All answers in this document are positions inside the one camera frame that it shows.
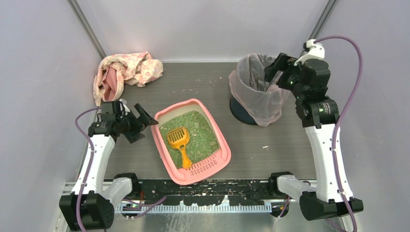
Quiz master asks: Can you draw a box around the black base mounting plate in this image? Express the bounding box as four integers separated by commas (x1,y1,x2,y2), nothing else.
125,179,292,206

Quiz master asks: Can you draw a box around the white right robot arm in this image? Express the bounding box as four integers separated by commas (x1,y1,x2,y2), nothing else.
265,53,364,221

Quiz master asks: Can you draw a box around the pink plastic trash bag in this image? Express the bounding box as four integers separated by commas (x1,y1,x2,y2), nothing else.
229,53,290,127

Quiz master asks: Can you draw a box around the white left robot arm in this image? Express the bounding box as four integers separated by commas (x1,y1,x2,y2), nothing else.
59,100,158,232

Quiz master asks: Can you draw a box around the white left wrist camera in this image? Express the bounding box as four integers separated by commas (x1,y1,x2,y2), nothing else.
119,99,130,115

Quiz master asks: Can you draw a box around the green cat litter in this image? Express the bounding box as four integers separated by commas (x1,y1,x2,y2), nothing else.
160,111,219,169

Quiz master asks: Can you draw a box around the orange litter scoop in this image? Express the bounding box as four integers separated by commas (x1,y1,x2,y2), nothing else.
166,127,192,170

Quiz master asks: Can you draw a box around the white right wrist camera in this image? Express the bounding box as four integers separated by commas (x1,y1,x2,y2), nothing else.
293,39,325,66

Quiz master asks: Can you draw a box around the pink floral cloth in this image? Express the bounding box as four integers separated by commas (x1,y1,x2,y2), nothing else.
93,51,164,106

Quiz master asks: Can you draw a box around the aluminium front rail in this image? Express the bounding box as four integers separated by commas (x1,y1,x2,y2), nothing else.
60,179,351,232

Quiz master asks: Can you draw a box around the pink litter box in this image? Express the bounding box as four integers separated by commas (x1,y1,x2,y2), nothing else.
151,99,231,185

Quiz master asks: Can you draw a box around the dark round trash bin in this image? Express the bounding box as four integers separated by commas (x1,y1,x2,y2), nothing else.
229,96,257,125

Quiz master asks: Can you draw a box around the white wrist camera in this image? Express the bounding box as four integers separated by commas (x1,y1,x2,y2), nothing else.
293,39,325,66
119,99,130,115

